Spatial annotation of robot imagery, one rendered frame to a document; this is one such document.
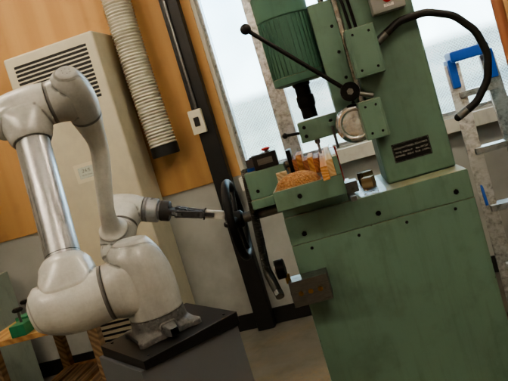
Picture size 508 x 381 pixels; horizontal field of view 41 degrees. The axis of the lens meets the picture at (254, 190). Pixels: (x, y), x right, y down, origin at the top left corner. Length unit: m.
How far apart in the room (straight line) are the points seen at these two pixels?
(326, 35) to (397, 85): 0.28
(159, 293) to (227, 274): 2.04
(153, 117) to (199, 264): 0.88
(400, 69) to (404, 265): 0.61
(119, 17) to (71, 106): 1.66
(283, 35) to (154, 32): 1.69
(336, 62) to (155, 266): 0.89
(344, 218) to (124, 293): 0.71
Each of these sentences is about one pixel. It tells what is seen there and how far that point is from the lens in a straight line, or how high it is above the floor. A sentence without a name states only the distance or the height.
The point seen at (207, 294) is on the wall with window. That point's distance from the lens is 3.94.
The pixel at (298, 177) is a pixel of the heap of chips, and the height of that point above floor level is 0.92.
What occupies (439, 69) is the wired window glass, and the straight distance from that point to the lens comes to 3.74.
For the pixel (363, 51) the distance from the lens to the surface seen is 2.12.
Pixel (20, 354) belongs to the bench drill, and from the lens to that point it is 4.16.
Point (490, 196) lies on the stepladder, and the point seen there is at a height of 0.54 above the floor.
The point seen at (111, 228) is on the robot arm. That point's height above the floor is 0.91.
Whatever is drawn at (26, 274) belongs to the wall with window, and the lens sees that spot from 4.31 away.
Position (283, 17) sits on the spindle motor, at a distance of 2.24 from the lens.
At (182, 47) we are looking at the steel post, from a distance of 3.72.
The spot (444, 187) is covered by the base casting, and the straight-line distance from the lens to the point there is 2.14.
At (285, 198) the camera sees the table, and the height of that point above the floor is 0.87.
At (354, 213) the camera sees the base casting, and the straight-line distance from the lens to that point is 2.12.
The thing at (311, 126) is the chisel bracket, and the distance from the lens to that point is 2.27.
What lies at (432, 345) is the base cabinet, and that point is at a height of 0.29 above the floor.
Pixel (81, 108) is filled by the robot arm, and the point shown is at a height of 1.30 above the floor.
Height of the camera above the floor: 1.11
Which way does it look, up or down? 5 degrees down
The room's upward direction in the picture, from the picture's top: 17 degrees counter-clockwise
